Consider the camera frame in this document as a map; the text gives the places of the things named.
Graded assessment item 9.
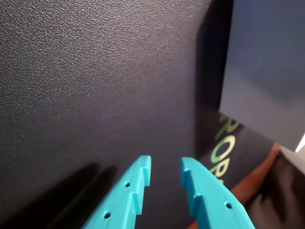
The white open cardboard box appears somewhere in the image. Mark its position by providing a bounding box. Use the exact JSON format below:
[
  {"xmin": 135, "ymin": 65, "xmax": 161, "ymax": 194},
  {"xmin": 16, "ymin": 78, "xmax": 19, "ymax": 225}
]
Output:
[{"xmin": 219, "ymin": 0, "xmax": 305, "ymax": 152}]

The black desk mat with logo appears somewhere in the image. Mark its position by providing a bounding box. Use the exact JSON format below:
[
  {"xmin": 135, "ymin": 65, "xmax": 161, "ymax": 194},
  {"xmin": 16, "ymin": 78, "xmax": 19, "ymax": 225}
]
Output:
[{"xmin": 0, "ymin": 0, "xmax": 275, "ymax": 229}]

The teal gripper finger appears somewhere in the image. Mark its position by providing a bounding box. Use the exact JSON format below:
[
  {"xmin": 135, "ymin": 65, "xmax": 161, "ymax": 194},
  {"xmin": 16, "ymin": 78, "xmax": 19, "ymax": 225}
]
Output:
[
  {"xmin": 82, "ymin": 155, "xmax": 152, "ymax": 229},
  {"xmin": 180, "ymin": 156, "xmax": 255, "ymax": 229}
]

